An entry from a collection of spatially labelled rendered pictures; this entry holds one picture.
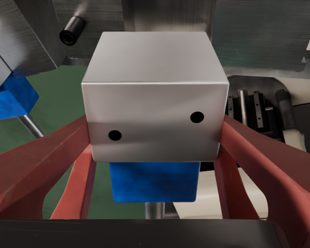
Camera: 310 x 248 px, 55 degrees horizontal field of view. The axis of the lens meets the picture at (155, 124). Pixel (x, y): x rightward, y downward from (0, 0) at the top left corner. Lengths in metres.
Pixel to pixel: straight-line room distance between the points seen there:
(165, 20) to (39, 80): 1.35
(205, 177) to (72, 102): 1.13
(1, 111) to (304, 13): 0.26
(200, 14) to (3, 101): 0.19
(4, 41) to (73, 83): 1.20
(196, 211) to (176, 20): 0.37
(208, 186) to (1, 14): 0.37
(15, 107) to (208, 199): 0.32
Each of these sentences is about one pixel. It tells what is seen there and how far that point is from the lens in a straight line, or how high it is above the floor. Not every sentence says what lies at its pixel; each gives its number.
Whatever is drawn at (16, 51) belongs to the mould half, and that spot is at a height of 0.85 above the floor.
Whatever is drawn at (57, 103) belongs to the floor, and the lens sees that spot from 1.59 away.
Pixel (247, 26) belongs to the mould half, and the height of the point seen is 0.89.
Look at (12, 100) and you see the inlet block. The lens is 0.30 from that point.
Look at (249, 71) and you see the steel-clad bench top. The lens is 0.31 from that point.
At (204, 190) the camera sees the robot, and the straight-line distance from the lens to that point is 0.50.
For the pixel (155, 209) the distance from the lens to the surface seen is 0.17.
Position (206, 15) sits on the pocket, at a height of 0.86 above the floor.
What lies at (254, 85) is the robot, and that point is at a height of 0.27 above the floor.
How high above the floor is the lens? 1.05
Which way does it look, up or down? 44 degrees down
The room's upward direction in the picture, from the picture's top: 169 degrees counter-clockwise
